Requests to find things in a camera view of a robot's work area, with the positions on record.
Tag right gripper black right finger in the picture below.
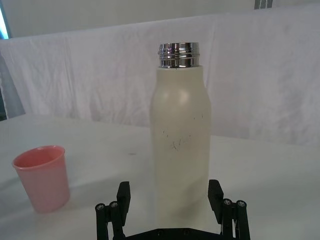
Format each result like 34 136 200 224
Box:
207 179 251 240

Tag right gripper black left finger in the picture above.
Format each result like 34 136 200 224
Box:
94 181 132 240

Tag cream vacuum bottle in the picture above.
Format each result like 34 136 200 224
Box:
149 42 212 231

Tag white table cloth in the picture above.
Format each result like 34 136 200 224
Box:
0 114 320 240

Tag pink plastic cup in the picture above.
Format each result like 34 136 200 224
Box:
11 145 71 214

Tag white curtain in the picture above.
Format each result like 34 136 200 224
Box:
0 3 320 148

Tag grey striped post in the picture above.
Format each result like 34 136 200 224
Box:
254 0 274 10

